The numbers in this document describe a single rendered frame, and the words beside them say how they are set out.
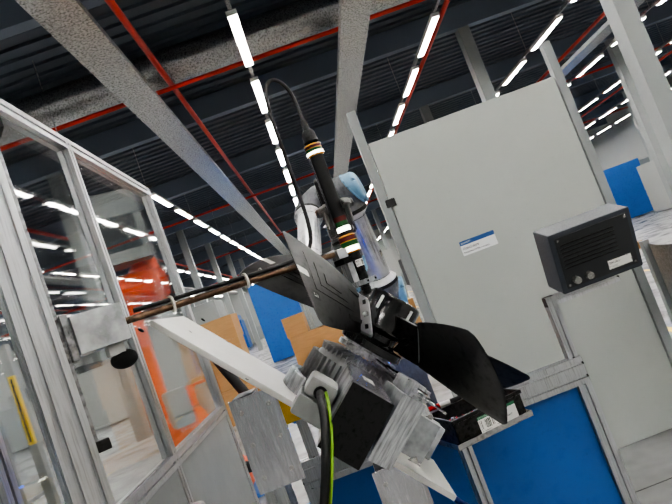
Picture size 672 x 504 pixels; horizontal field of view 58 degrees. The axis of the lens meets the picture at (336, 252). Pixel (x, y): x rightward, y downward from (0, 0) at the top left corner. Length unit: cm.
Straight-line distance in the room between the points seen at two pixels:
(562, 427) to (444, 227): 163
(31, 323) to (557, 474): 150
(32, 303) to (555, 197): 288
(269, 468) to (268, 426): 9
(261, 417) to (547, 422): 97
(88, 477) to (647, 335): 307
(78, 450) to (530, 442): 130
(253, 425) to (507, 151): 252
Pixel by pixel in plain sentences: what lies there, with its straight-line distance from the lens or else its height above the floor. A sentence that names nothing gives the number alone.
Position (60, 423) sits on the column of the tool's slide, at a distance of 113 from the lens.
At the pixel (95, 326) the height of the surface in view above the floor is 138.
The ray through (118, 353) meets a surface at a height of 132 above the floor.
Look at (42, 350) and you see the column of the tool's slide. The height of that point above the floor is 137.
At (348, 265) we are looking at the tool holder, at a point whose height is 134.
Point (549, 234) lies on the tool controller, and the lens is 189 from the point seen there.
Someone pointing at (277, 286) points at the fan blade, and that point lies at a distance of 142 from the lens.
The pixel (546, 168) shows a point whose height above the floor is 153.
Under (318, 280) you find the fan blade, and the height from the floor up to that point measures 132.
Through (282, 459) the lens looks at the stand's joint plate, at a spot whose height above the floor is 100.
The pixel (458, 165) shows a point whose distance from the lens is 341.
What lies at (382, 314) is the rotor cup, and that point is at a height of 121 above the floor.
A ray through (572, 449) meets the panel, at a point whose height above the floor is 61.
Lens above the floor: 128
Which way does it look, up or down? 4 degrees up
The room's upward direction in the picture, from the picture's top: 20 degrees counter-clockwise
